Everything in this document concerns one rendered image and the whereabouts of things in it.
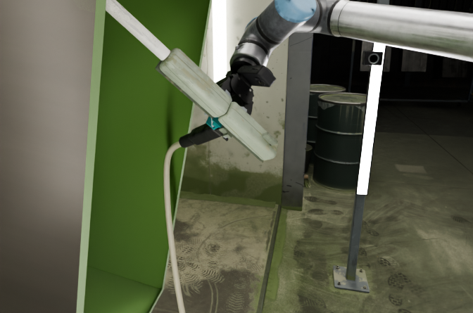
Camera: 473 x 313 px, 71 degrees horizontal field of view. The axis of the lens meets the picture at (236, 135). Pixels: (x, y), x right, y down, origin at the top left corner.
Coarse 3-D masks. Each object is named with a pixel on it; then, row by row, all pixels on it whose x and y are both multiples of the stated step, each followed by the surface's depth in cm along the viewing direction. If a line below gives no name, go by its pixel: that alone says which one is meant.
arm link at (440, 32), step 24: (336, 0) 82; (336, 24) 81; (360, 24) 76; (384, 24) 72; (408, 24) 68; (432, 24) 65; (456, 24) 62; (408, 48) 71; (432, 48) 67; (456, 48) 63
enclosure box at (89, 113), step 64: (0, 0) 49; (64, 0) 47; (128, 0) 106; (192, 0) 102; (0, 64) 52; (64, 64) 50; (128, 64) 112; (0, 128) 56; (64, 128) 53; (128, 128) 119; (0, 192) 60; (64, 192) 57; (128, 192) 126; (0, 256) 64; (64, 256) 61; (128, 256) 135
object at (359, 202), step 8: (384, 0) 159; (360, 144) 185; (360, 200) 189; (360, 208) 191; (360, 216) 192; (352, 224) 197; (360, 224) 193; (352, 232) 196; (360, 232) 195; (352, 240) 197; (352, 248) 199; (352, 256) 200; (352, 264) 202; (352, 272) 203
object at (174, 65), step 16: (112, 0) 54; (128, 16) 56; (144, 32) 57; (160, 48) 59; (176, 48) 61; (160, 64) 60; (176, 64) 59; (192, 64) 62; (176, 80) 61; (192, 80) 61; (208, 80) 64; (192, 96) 64; (208, 96) 63; (224, 96) 65; (208, 112) 66; (224, 112) 65; (240, 112) 67; (208, 128) 72; (224, 128) 69; (240, 128) 67; (256, 128) 70; (192, 144) 79; (256, 144) 70; (272, 144) 71
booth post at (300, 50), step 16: (304, 48) 250; (288, 64) 256; (304, 64) 253; (288, 80) 259; (304, 80) 257; (288, 96) 263; (304, 96) 260; (288, 112) 266; (304, 112) 264; (288, 128) 270; (304, 128) 267; (288, 144) 274; (304, 144) 271; (288, 160) 278; (304, 160) 275; (288, 176) 282; (288, 192) 286; (288, 208) 290
